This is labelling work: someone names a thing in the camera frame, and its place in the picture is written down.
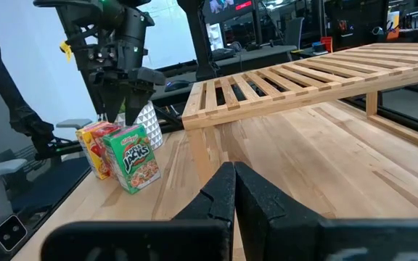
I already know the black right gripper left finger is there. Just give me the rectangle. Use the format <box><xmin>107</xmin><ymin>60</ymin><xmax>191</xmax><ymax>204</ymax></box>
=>
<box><xmin>40</xmin><ymin>161</ymin><xmax>236</xmax><ymax>261</ymax></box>

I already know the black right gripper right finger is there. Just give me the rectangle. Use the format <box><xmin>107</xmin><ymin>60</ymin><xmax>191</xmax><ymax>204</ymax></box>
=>
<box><xmin>234</xmin><ymin>162</ymin><xmax>418</xmax><ymax>261</ymax></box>

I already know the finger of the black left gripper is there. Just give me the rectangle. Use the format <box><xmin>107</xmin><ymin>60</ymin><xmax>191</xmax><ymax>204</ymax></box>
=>
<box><xmin>123</xmin><ymin>88</ymin><xmax>155</xmax><ymax>127</ymax></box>
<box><xmin>98</xmin><ymin>82</ymin><xmax>127</xmax><ymax>124</ymax></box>

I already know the green Apple Jacks cereal box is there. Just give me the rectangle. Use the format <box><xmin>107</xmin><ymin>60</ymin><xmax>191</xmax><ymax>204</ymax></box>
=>
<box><xmin>102</xmin><ymin>124</ymin><xmax>162</xmax><ymax>195</ymax></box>

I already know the yellow Corn Pops cereal box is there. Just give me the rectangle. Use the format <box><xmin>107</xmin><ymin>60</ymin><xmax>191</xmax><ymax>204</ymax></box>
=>
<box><xmin>75</xmin><ymin>121</ymin><xmax>112</xmax><ymax>181</ymax></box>

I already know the wooden slatted shelf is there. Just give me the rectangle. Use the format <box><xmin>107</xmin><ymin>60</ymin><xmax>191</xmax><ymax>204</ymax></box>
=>
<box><xmin>181</xmin><ymin>42</ymin><xmax>418</xmax><ymax>188</ymax></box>

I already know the white faceted plant pot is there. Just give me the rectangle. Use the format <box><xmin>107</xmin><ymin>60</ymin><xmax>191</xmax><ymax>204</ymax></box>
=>
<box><xmin>114</xmin><ymin>100</ymin><xmax>164</xmax><ymax>152</ymax></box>

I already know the dark grey desk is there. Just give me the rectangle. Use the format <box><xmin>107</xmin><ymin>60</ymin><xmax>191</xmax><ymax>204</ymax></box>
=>
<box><xmin>149</xmin><ymin>68</ymin><xmax>205</xmax><ymax>109</ymax></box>
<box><xmin>208</xmin><ymin>43</ymin><xmax>299</xmax><ymax>73</ymax></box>

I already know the black computer mouse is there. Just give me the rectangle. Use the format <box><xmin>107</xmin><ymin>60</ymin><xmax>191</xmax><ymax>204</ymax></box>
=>
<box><xmin>164</xmin><ymin>79</ymin><xmax>191</xmax><ymax>93</ymax></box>

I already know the yellow tag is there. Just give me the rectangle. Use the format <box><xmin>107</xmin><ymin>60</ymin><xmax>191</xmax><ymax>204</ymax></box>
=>
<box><xmin>59</xmin><ymin>41</ymin><xmax>73</xmax><ymax>63</ymax></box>

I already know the black keyboard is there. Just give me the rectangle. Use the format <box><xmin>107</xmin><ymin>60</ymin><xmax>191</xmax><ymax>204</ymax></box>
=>
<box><xmin>211</xmin><ymin>47</ymin><xmax>237</xmax><ymax>62</ymax></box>

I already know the computer monitor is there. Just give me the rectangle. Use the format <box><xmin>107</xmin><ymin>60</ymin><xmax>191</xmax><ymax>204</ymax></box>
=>
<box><xmin>202</xmin><ymin>0</ymin><xmax>255</xmax><ymax>23</ymax></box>

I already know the dark office chair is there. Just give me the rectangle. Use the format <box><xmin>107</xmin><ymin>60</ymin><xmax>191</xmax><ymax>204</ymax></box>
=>
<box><xmin>284</xmin><ymin>17</ymin><xmax>305</xmax><ymax>50</ymax></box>

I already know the red bin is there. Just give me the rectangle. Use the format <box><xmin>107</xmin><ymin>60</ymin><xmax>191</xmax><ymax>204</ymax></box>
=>
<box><xmin>320</xmin><ymin>36</ymin><xmax>335</xmax><ymax>54</ymax></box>

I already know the black vertical frame post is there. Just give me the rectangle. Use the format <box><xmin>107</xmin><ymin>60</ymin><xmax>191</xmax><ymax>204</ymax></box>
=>
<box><xmin>176</xmin><ymin>0</ymin><xmax>218</xmax><ymax>81</ymax></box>

